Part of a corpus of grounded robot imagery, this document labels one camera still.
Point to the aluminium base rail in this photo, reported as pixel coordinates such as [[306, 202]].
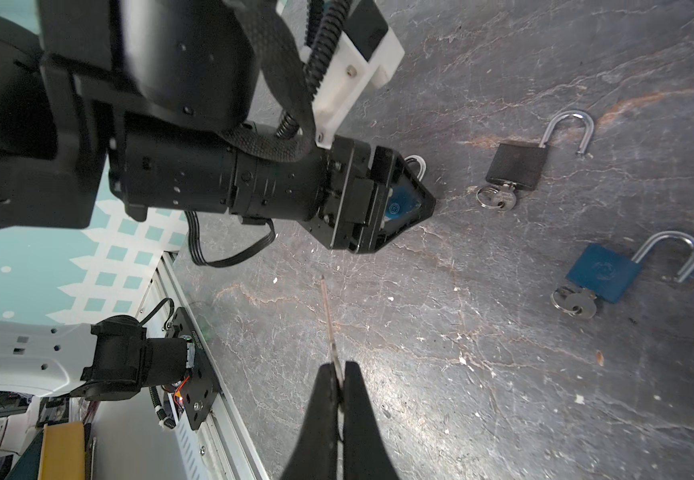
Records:
[[212, 441]]

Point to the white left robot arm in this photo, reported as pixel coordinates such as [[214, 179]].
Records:
[[202, 107]]

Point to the silver key with ring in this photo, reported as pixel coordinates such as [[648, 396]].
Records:
[[580, 304]]

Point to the small blue padlock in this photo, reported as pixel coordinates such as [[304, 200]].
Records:
[[608, 274]]

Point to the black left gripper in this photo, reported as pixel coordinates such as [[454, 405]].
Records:
[[370, 196]]

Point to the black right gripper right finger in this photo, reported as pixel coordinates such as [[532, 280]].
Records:
[[365, 455]]

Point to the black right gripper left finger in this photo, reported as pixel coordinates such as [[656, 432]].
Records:
[[316, 451]]

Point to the dark grey padlock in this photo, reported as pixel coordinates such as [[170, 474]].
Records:
[[521, 166]]

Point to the small silver key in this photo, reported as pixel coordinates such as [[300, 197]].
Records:
[[497, 197]]

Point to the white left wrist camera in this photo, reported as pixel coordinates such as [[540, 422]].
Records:
[[366, 57]]

